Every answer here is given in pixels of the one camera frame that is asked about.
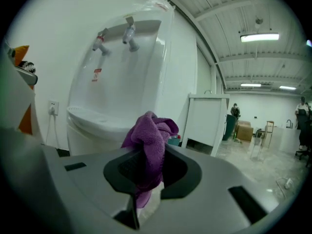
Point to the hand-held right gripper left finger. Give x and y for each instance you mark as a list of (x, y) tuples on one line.
[(117, 177)]

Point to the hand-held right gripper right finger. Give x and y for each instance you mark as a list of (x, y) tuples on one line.
[(187, 177)]

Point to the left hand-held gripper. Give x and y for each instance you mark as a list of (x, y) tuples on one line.
[(9, 99)]

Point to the purple cloth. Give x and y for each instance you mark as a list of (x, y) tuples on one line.
[(151, 140)]

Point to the white water dispenser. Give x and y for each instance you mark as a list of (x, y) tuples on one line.
[(136, 82)]

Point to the clear water jug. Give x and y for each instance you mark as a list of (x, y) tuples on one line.
[(158, 5)]

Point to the black white striped pillow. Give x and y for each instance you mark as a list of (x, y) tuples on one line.
[(28, 66)]

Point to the teal waste bin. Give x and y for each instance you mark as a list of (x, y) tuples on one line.
[(175, 141)]

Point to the orange sofa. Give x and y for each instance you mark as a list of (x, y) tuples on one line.
[(22, 51)]

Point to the white vanity cabinet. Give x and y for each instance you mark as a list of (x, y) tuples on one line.
[(207, 121)]

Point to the dark green bin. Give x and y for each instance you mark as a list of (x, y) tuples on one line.
[(229, 128)]

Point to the brown cardboard box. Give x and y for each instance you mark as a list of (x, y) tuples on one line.
[(245, 131)]

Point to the wooden chair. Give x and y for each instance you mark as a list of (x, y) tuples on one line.
[(269, 130)]

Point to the white counter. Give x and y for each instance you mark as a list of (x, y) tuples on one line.
[(285, 140)]

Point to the ceiling light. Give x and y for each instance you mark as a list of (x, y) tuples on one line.
[(287, 87), (259, 38), (251, 85)]

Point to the white wall socket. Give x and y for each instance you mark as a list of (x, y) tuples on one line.
[(53, 107)]

